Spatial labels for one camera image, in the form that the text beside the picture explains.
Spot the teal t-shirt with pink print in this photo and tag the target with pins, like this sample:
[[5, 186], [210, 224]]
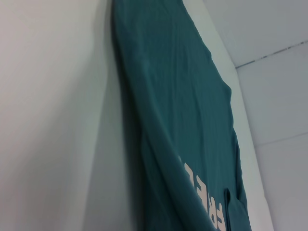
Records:
[[168, 96]]

